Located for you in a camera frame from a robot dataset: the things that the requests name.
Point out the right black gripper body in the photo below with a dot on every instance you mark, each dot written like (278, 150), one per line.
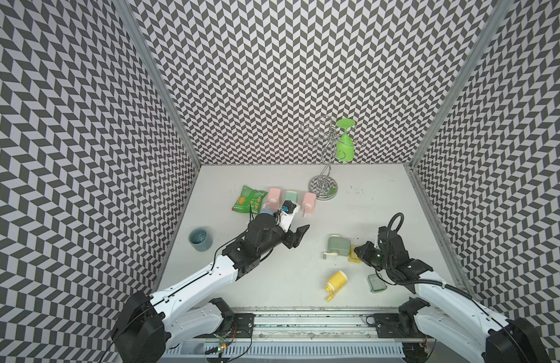
(374, 256)

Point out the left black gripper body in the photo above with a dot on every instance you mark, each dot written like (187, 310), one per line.
(289, 237)

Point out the clear dark green tray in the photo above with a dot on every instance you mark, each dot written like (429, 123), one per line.
(376, 283)

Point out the clear yellow tray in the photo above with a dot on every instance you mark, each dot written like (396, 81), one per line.
(352, 257)

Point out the mint green pencil sharpener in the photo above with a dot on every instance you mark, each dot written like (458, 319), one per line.
(291, 196)

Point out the sage green pencil sharpener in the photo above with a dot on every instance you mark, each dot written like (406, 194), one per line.
(337, 247)

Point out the yellow pencil sharpener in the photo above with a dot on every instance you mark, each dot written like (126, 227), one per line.
(335, 284)

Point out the blue pencil sharpener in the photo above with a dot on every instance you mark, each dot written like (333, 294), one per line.
(266, 210)

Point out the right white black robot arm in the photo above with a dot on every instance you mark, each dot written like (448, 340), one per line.
(446, 313)

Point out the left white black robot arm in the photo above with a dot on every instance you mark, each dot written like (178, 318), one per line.
(190, 293)

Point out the green snack bag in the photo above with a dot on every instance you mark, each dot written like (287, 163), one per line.
(249, 201)

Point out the teal ceramic cup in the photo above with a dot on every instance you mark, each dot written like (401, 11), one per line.
(200, 240)

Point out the green plastic wine glass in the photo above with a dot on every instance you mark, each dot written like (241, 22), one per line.
(345, 148)

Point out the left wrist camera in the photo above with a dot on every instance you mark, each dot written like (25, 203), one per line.
(287, 214)

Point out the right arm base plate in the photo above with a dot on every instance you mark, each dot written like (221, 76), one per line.
(393, 326)

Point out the metal wire cup rack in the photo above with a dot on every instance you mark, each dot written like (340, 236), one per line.
(323, 132)

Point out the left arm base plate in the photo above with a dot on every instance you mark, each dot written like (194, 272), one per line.
(241, 324)

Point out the aluminium front rail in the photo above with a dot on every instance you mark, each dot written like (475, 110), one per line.
(316, 326)

